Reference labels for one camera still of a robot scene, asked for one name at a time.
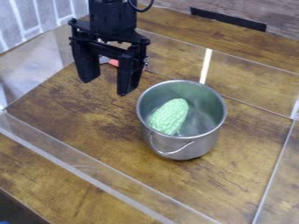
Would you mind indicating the green bumpy gourd toy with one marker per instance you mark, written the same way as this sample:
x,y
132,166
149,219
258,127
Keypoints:
x,y
168,117

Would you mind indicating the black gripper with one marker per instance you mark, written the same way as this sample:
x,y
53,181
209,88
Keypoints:
x,y
111,24

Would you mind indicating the red handled metal spoon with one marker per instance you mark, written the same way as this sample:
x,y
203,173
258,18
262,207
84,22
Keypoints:
x,y
105,60

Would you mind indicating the black bar on wall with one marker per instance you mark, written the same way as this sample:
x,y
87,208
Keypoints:
x,y
228,19

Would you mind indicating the silver metal pot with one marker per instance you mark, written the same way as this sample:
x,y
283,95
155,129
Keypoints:
x,y
199,133

